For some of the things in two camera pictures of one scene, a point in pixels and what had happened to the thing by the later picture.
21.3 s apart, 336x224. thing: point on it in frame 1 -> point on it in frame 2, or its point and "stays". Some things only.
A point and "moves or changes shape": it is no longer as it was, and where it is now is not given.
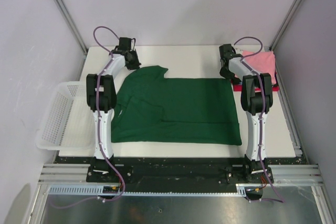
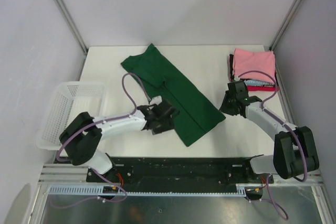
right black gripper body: x=226 y=73 -> x=227 y=106
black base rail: x=185 y=171 stays
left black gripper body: x=134 y=63 -> x=165 y=124
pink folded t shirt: x=261 y=62 stays
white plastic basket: x=69 y=124 stays
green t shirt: x=149 y=109 moves or changes shape
